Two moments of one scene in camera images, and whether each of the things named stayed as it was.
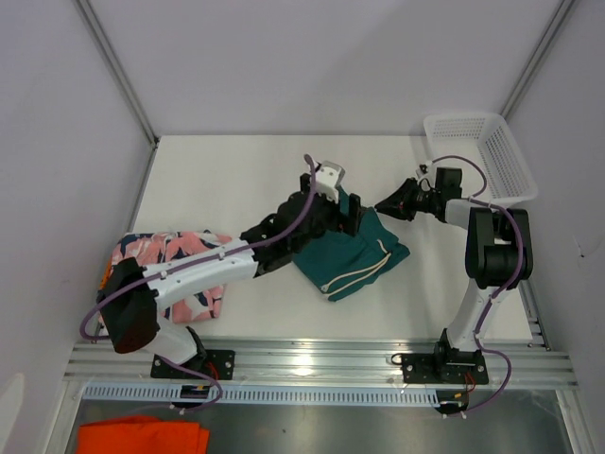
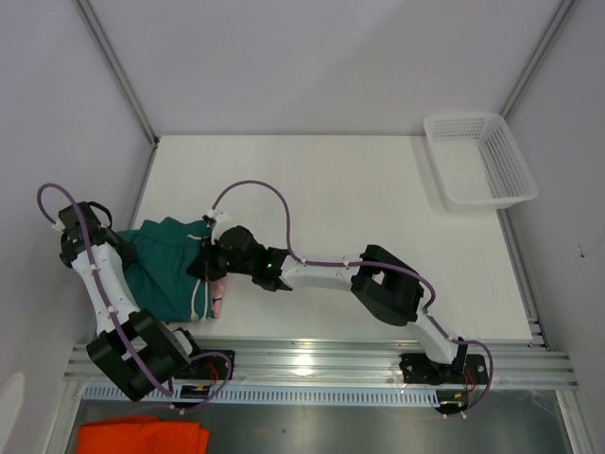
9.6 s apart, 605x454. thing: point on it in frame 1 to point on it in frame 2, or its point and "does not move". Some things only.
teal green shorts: (342, 265) to (159, 279)
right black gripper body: (413, 199) to (216, 262)
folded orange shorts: (142, 435) does not move
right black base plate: (445, 367) does not move
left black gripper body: (329, 218) to (126, 250)
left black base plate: (217, 364) does not move
